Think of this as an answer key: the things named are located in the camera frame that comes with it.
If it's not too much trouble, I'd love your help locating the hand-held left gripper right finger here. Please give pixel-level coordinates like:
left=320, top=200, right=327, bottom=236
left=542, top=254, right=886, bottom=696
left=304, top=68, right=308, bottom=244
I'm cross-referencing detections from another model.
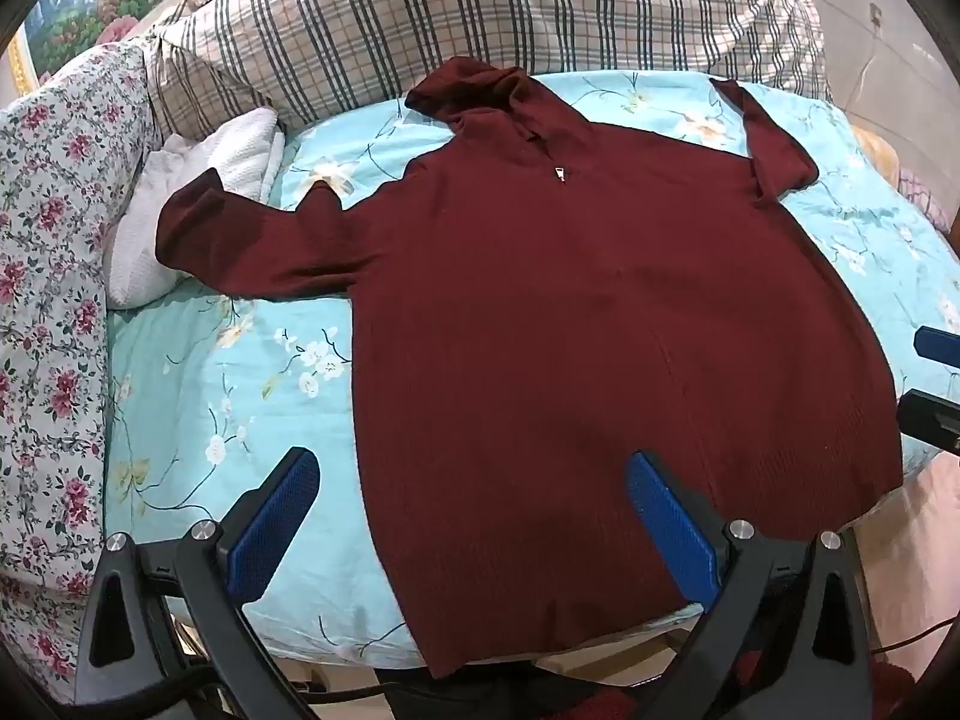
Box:
left=626, top=452, right=875, bottom=720

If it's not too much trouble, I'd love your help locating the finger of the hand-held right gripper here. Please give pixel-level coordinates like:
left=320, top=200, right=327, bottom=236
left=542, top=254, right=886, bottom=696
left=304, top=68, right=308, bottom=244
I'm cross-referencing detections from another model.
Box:
left=897, top=388, right=960, bottom=456
left=915, top=325, right=960, bottom=370

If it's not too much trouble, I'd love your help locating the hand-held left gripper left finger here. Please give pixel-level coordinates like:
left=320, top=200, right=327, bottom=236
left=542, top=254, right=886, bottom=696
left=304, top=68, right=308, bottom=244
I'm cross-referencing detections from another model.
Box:
left=73, top=448, right=321, bottom=720

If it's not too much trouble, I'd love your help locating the maroon hooded sweater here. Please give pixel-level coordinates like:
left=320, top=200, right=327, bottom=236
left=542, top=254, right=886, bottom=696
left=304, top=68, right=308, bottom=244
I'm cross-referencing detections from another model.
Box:
left=155, top=56, right=905, bottom=680

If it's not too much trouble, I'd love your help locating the pink bed skirt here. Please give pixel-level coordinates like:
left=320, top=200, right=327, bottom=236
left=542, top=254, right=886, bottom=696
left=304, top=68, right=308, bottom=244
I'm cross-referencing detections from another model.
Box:
left=847, top=457, right=960, bottom=691

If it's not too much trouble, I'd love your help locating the pink checked cloth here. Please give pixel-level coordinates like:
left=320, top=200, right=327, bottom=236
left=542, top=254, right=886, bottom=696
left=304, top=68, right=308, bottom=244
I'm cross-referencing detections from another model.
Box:
left=896, top=165, right=960, bottom=235

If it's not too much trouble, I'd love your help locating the light blue floral bed sheet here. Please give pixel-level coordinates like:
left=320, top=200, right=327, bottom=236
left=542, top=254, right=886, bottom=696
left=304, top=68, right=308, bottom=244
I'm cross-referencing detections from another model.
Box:
left=105, top=71, right=960, bottom=672

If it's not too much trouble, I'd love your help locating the red rug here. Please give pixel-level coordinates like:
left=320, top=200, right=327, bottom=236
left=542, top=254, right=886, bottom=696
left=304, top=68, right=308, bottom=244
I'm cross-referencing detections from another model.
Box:
left=525, top=682, right=680, bottom=720

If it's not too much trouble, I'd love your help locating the plaid quilt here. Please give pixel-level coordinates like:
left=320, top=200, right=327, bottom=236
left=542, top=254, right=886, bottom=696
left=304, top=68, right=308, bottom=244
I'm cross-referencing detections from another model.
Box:
left=146, top=0, right=833, bottom=143

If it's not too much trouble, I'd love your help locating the gold framed landscape painting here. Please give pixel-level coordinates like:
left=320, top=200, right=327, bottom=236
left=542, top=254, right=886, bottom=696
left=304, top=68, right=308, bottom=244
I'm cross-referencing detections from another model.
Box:
left=15, top=0, right=218, bottom=91

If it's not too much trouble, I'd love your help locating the black cable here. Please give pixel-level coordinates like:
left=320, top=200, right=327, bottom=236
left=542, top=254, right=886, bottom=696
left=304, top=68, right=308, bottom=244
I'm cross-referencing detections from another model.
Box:
left=296, top=679, right=425, bottom=720

